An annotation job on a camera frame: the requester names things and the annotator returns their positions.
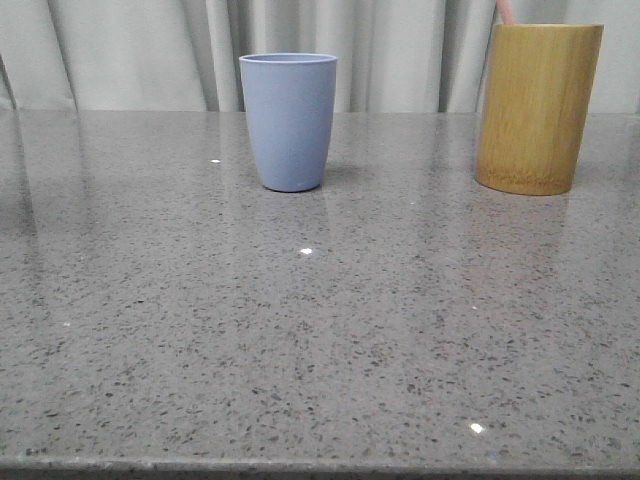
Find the bamboo wooden cup holder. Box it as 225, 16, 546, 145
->
475, 24, 604, 195

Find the pink chopstick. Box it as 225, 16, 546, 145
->
495, 0, 515, 25

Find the white grey curtain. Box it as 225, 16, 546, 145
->
0, 0, 640, 115

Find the blue plastic cup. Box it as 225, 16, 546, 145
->
239, 53, 338, 193

